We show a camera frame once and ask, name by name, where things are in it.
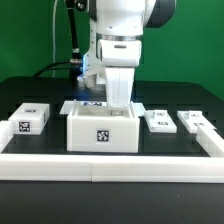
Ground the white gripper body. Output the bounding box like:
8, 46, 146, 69
97, 39, 142, 110

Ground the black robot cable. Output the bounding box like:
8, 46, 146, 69
32, 0, 92, 79

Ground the white base marker sheet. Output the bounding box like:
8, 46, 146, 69
60, 100, 145, 117

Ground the white obstacle fence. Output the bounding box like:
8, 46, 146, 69
0, 154, 224, 183
0, 121, 13, 153
196, 127, 224, 158

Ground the white obstacle fence right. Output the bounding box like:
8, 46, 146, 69
196, 127, 224, 158

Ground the white obstacle fence front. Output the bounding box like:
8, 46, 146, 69
0, 154, 224, 183

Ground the white cabinet body box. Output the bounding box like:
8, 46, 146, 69
67, 101, 140, 153

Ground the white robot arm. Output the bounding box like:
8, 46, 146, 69
82, 0, 176, 114

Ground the white thin cable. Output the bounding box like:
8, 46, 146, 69
51, 0, 59, 78

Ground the white cabinet top block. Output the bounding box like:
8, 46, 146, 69
9, 103, 50, 135

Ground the white obstacle fence left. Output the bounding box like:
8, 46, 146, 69
0, 121, 13, 153

